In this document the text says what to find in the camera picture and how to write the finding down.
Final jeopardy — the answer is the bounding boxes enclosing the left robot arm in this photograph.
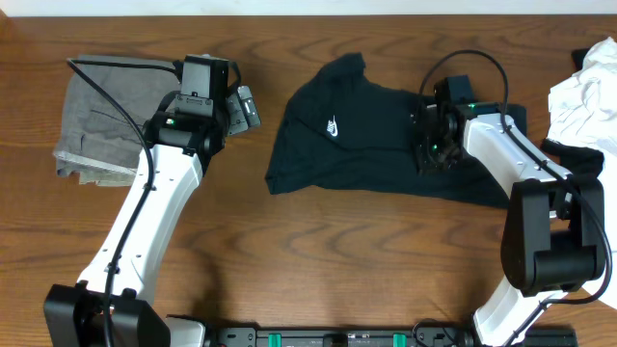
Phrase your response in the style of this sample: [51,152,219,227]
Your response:
[43,55,261,347]

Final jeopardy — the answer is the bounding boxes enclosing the white crumpled garment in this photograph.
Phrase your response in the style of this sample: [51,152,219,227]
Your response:
[548,37,617,309]

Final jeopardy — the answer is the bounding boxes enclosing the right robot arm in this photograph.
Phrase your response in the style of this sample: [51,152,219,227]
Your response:
[415,75,612,346]

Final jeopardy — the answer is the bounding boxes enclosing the black Nike t-shirt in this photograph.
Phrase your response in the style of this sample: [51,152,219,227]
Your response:
[265,53,508,208]

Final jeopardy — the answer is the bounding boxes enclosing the black garment under white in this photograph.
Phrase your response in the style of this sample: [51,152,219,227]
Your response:
[541,48,604,175]

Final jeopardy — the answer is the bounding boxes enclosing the folded grey shorts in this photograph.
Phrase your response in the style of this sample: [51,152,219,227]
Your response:
[52,53,213,188]

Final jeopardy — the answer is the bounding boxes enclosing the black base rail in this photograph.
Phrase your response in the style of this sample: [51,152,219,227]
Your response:
[206,326,578,347]

